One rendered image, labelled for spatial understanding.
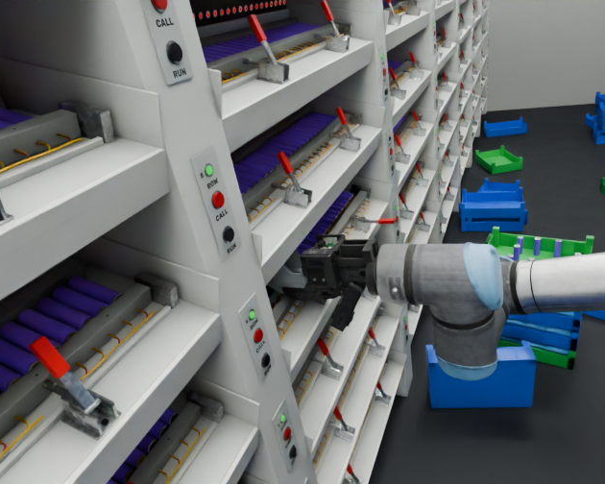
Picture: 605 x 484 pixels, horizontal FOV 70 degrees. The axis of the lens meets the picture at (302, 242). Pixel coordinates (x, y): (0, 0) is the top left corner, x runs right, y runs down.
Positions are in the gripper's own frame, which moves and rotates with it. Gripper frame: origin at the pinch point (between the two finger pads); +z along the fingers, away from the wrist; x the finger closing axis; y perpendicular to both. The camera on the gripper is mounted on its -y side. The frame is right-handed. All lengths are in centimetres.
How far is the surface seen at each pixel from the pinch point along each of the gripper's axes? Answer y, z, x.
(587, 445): -82, -54, -42
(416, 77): 14, -8, -99
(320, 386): -24.5, -3.6, 1.1
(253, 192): 17.7, -2.5, 1.7
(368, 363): -44, -2, -25
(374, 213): -5.9, -6.9, -37.9
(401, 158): -4, -6, -72
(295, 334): -5.8, -6.0, 7.2
